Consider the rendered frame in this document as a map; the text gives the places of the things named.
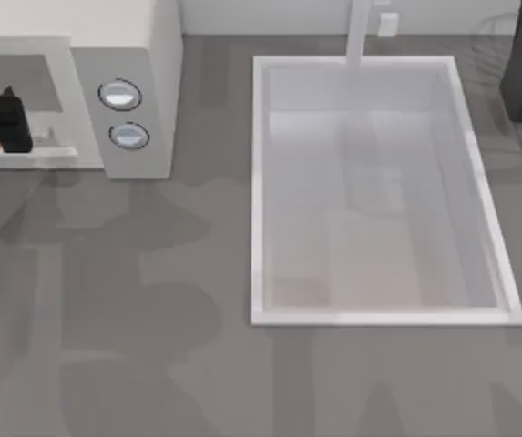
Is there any round grey microwave knob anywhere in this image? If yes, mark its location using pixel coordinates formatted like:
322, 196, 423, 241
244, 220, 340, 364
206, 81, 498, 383
108, 121, 151, 152
97, 77, 143, 112

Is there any pale microwave oven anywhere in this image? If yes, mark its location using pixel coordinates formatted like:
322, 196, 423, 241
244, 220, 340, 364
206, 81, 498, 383
0, 0, 184, 181

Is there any tall white tap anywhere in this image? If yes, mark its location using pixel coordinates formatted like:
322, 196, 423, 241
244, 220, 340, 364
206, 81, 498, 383
344, 0, 371, 70

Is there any white sink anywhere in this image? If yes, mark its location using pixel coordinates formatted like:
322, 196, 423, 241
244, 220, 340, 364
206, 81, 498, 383
249, 55, 522, 327

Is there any white wall socket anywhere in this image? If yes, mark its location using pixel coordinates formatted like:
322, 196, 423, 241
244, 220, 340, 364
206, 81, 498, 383
377, 12, 400, 38

